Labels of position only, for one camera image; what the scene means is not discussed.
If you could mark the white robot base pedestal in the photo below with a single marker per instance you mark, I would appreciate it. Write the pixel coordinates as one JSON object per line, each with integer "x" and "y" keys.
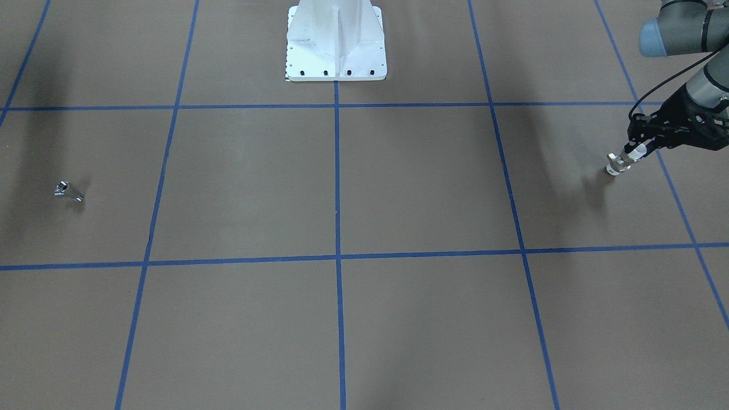
{"x": 335, "y": 41}

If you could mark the white PPR brass valve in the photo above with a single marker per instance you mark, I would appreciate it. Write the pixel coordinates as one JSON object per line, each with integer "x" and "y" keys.
{"x": 621, "y": 162}

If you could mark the chrome elbow pipe fitting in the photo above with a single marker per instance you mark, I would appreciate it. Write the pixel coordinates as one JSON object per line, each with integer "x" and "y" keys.
{"x": 64, "y": 189}

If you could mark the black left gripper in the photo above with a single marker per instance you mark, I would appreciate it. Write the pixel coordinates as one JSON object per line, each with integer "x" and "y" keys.
{"x": 676, "y": 108}

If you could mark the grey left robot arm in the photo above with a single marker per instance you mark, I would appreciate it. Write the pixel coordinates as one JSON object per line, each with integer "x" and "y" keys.
{"x": 691, "y": 27}

